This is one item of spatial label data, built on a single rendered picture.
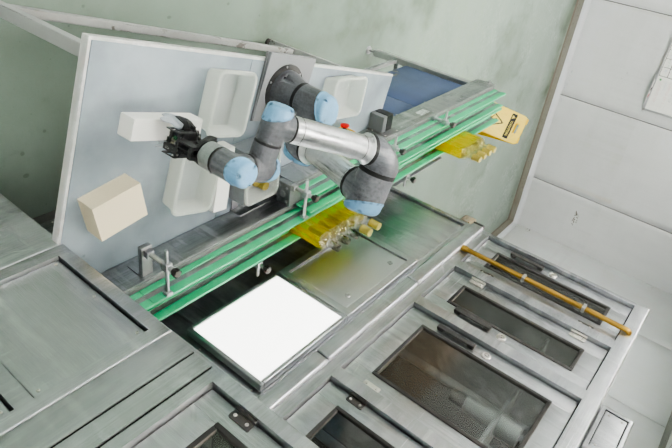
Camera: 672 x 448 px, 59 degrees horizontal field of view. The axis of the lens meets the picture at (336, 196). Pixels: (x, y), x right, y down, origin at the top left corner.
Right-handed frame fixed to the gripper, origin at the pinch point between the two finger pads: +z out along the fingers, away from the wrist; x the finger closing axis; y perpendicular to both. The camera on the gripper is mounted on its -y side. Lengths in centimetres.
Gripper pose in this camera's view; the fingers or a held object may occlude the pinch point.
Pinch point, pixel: (164, 127)
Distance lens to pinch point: 175.4
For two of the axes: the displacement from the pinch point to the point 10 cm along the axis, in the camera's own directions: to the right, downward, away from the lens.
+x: -2.8, 9.1, 3.0
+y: -5.7, 1.0, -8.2
